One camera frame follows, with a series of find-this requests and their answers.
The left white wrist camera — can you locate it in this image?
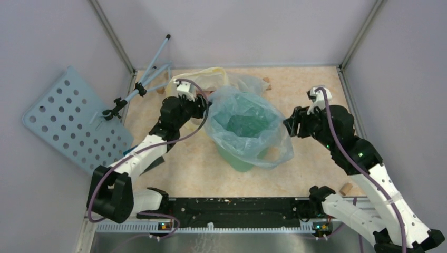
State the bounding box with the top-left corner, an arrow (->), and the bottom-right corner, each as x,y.
174,79 -> 196,102

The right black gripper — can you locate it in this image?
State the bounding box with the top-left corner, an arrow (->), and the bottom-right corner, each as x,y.
283,101 -> 336,150

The light blue tripod stand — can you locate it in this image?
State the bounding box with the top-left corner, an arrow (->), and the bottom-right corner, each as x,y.
102,34 -> 172,121

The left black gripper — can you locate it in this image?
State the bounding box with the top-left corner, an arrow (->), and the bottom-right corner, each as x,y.
174,93 -> 213,129

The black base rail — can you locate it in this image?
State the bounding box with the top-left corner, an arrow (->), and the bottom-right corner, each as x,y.
136,197 -> 345,231

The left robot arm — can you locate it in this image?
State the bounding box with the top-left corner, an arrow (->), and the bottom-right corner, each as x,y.
86,94 -> 211,223

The blue clamp block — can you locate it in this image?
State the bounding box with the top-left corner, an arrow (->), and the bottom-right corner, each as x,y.
123,145 -> 137,157

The light blue plastic bag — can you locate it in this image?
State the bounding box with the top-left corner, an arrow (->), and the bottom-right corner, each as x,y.
203,86 -> 295,170

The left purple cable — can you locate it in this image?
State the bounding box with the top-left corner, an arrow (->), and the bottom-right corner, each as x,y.
86,78 -> 210,224

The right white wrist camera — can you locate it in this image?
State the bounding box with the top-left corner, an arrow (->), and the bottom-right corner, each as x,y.
307,85 -> 332,115

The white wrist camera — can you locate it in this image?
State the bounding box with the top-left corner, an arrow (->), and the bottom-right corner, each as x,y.
174,79 -> 196,102
307,85 -> 332,115

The small wooden block near tripod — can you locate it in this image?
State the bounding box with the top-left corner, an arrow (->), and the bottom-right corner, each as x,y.
156,87 -> 165,94

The wooden block near bin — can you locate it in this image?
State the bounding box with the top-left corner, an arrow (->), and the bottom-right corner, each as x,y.
263,77 -> 272,91

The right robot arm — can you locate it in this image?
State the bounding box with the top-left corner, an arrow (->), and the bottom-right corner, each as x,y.
283,105 -> 445,252

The light blue perforated board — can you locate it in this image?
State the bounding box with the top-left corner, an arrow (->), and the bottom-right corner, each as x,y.
23,66 -> 134,175

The green plastic trash bin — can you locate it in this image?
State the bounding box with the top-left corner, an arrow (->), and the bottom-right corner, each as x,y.
213,94 -> 280,173

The translucent white yellow trash bag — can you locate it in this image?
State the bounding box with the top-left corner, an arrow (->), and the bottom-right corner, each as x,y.
159,67 -> 268,130

